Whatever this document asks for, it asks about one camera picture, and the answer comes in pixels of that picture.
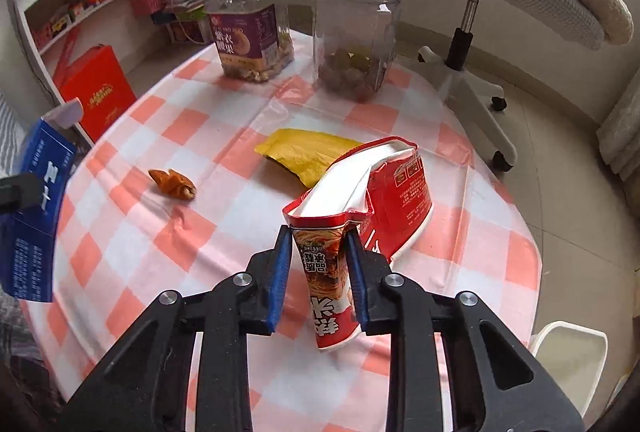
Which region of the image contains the dark blue milk carton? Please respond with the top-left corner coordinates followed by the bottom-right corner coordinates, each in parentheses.
top-left (1, 98), bottom-right (84, 303)

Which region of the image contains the red noodle snack bag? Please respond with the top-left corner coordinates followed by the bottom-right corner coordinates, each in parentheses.
top-left (282, 137), bottom-right (433, 351)

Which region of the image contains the yellow snack wrapper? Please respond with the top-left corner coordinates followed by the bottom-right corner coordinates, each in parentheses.
top-left (255, 129), bottom-right (360, 188)

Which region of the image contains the white plastic trash bin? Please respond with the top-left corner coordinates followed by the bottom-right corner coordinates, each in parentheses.
top-left (529, 320), bottom-right (608, 417)

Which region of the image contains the red gift box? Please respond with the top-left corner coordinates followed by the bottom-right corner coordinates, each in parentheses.
top-left (52, 26), bottom-right (136, 144)

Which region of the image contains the orange white checkered tablecloth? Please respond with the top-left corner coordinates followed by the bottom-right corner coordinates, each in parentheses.
top-left (27, 34), bottom-right (541, 396)

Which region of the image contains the beige lace curtain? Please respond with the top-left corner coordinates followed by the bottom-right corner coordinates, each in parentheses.
top-left (597, 74), bottom-right (640, 201)

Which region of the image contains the purple label nut jar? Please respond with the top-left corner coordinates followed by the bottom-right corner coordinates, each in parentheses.
top-left (205, 0), bottom-right (294, 83)

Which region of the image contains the clear jar with nuts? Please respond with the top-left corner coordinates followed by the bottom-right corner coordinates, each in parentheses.
top-left (312, 0), bottom-right (401, 102)

